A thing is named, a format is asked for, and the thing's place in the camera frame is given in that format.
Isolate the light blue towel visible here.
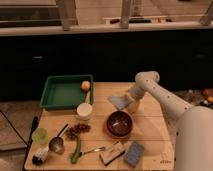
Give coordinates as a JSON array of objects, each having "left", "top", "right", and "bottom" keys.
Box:
[{"left": 108, "top": 95, "right": 129, "bottom": 110}]

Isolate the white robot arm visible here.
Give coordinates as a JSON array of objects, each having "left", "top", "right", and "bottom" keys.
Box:
[{"left": 128, "top": 71, "right": 213, "bottom": 171}]

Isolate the white paper cup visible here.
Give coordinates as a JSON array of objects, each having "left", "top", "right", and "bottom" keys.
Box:
[{"left": 77, "top": 103, "right": 93, "bottom": 120}]

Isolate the metal measuring cup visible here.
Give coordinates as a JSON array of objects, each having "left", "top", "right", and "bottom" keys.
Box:
[{"left": 49, "top": 125, "right": 68, "bottom": 154}]

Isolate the green plastic cup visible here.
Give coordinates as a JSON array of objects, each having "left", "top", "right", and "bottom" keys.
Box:
[{"left": 32, "top": 128, "right": 48, "bottom": 144}]

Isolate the dark brown wooden bowl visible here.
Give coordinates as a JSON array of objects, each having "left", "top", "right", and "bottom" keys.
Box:
[{"left": 105, "top": 111, "right": 133, "bottom": 138}]

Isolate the yellow banana piece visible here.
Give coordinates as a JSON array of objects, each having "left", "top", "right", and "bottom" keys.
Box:
[{"left": 85, "top": 91, "right": 90, "bottom": 103}]

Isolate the blue sponge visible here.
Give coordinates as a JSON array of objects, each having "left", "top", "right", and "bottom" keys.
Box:
[{"left": 124, "top": 142, "right": 144, "bottom": 168}]

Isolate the metal spoon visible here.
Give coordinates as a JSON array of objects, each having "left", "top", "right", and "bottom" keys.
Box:
[{"left": 79, "top": 147, "right": 106, "bottom": 156}]

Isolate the orange fruit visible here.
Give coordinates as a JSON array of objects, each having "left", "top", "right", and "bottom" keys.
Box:
[{"left": 81, "top": 81, "right": 90, "bottom": 92}]

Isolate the wooden block with dark edge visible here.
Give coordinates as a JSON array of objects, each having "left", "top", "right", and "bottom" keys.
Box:
[{"left": 100, "top": 144, "right": 125, "bottom": 166}]

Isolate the brown dried grape bunch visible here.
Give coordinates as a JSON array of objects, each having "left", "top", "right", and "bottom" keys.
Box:
[{"left": 65, "top": 123, "right": 91, "bottom": 140}]

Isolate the green cucumber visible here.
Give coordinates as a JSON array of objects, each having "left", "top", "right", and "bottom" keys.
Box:
[{"left": 71, "top": 136, "right": 81, "bottom": 164}]

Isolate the green plastic tray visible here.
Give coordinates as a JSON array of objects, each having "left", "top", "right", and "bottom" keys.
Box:
[{"left": 40, "top": 74, "right": 94, "bottom": 110}]

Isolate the black and white brush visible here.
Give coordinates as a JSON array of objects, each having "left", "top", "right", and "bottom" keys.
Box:
[{"left": 32, "top": 149, "right": 48, "bottom": 165}]

